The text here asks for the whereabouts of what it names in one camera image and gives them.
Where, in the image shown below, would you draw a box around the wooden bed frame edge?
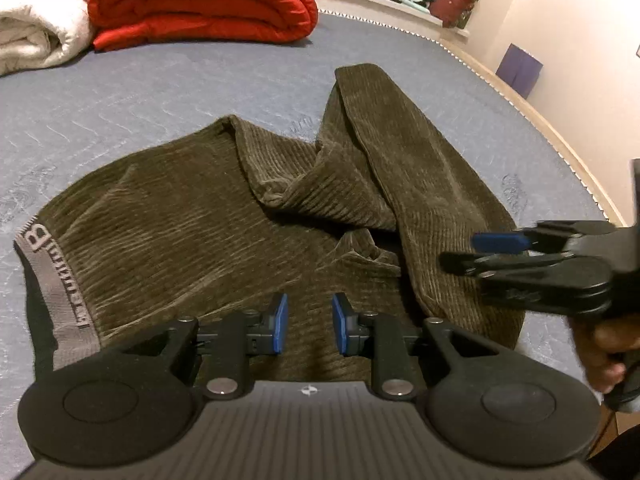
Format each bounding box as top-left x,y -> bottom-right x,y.
437,39 -> 629,226

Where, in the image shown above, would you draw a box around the purple folder against wall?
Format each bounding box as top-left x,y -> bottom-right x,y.
496,44 -> 544,99

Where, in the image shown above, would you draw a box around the grey quilted mattress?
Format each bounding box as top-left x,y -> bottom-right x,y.
1,15 -> 601,479

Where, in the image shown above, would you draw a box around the white folded blanket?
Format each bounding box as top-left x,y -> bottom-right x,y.
0,0 -> 96,75

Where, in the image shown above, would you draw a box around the red folded quilt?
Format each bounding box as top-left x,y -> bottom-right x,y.
88,0 -> 318,51

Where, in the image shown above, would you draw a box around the person's right hand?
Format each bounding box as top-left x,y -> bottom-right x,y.
568,314 -> 640,393

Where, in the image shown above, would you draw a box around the olive corduroy pants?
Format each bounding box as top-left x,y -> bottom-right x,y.
15,64 -> 524,380

